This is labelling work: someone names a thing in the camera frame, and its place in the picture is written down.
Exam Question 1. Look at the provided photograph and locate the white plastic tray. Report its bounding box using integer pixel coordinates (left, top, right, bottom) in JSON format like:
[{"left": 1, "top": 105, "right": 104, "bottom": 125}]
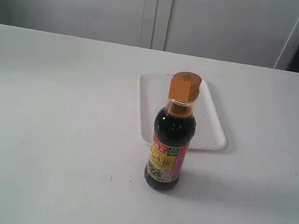
[{"left": 138, "top": 74, "right": 227, "bottom": 151}]

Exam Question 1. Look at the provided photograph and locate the dark soy sauce bottle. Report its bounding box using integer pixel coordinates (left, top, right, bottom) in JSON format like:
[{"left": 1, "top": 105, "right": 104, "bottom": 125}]
[{"left": 144, "top": 71, "right": 202, "bottom": 192}]

